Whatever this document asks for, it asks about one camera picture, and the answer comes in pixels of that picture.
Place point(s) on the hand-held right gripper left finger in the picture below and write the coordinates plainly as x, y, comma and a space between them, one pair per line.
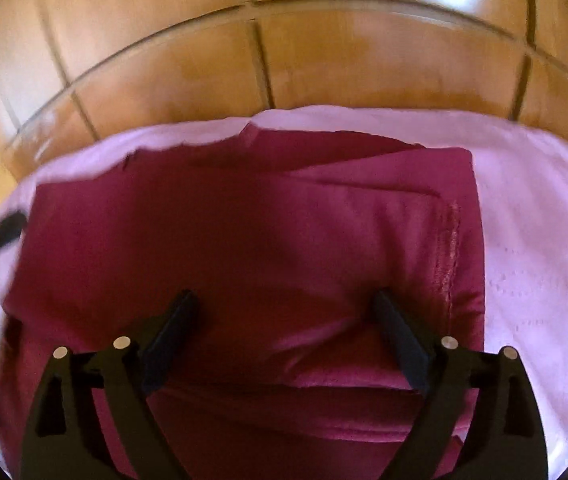
169, 345

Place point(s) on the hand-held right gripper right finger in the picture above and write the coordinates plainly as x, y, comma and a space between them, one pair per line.
401, 335

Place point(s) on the dark red knit garment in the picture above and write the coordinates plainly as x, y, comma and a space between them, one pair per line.
244, 240

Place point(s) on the pink bedspread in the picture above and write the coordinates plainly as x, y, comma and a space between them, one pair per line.
533, 240

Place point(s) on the wooden panelled wardrobe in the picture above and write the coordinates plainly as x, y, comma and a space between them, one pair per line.
284, 50

